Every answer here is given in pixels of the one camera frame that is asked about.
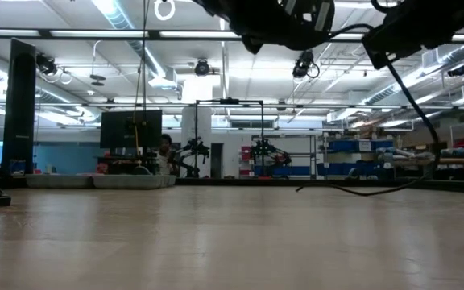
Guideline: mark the black ceiling camera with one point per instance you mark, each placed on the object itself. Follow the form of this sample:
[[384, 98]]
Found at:
[[202, 67], [304, 64], [46, 63]]

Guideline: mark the person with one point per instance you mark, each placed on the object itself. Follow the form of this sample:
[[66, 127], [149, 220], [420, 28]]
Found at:
[[166, 157]]

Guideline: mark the grey tool tray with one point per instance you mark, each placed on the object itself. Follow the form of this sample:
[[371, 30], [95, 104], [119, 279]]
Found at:
[[95, 181]]

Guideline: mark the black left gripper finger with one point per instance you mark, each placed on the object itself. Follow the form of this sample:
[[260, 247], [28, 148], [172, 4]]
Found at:
[[253, 44]]

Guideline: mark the blue bin shelf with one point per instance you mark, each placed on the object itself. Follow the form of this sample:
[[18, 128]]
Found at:
[[357, 146]]

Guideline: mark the wooden workbench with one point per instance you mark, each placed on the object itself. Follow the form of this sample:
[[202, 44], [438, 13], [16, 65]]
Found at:
[[457, 162]]

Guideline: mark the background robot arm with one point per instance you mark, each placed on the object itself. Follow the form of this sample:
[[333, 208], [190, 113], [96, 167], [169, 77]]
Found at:
[[193, 151], [270, 151]]

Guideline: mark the black monitor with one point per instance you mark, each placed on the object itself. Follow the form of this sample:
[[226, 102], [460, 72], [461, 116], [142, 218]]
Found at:
[[131, 129]]

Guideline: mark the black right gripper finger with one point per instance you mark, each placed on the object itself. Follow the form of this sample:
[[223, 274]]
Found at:
[[383, 46]]

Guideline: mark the black background station frame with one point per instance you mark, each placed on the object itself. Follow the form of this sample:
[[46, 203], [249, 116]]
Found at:
[[229, 101]]

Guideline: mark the tall black column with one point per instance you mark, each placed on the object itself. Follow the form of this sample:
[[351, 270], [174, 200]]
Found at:
[[19, 113]]

